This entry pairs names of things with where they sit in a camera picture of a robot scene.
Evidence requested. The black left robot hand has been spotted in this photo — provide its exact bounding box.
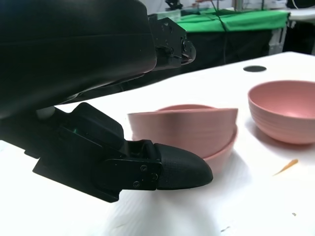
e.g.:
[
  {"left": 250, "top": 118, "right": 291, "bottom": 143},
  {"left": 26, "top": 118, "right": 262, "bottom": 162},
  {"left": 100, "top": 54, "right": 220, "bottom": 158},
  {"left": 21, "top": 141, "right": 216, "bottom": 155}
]
[{"left": 0, "top": 0, "right": 214, "bottom": 203}]

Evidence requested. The white metal frame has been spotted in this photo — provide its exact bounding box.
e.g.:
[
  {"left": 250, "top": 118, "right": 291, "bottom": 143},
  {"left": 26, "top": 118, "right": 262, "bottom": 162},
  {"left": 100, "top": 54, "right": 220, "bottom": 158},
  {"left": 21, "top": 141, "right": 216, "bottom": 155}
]
[{"left": 268, "top": 26, "right": 288, "bottom": 55}]

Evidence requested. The small orange sliver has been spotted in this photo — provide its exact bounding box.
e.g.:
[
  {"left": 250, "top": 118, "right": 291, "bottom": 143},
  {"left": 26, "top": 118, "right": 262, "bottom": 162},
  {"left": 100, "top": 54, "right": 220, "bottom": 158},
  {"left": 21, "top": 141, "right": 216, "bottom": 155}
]
[{"left": 272, "top": 159, "right": 299, "bottom": 177}]

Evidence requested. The green table cloth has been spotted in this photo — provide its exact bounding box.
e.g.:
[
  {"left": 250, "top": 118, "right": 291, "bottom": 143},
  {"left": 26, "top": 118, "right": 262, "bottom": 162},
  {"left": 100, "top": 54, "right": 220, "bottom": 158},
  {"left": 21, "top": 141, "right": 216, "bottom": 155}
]
[{"left": 176, "top": 8, "right": 291, "bottom": 33}]

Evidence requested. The black round table hole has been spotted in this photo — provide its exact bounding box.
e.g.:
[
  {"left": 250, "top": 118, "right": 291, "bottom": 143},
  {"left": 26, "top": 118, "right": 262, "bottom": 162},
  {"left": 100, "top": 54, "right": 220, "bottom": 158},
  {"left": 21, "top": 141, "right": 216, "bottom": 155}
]
[{"left": 243, "top": 65, "right": 268, "bottom": 73}]

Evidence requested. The pink ribbed plastic bowl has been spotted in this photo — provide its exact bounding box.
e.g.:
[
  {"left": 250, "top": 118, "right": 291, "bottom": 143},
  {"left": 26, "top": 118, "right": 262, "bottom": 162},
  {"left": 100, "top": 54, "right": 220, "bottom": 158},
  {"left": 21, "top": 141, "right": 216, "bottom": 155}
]
[
  {"left": 248, "top": 80, "right": 315, "bottom": 145},
  {"left": 127, "top": 104, "right": 239, "bottom": 158},
  {"left": 132, "top": 126, "right": 239, "bottom": 174}
]

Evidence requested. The black hanging cable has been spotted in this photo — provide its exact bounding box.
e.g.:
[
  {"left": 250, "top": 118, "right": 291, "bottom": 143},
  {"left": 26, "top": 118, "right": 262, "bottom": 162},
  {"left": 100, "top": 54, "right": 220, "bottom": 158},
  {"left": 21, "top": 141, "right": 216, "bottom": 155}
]
[{"left": 209, "top": 0, "right": 231, "bottom": 34}]

